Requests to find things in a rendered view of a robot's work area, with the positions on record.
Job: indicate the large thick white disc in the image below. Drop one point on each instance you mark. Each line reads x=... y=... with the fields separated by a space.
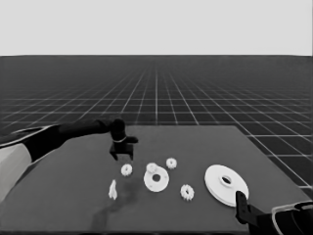
x=215 y=183

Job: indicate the small white T-shaped piece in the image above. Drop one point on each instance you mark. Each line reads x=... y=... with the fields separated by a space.
x=112 y=192

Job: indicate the white round carrier with pins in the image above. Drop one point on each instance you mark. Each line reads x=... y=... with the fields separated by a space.
x=153 y=186

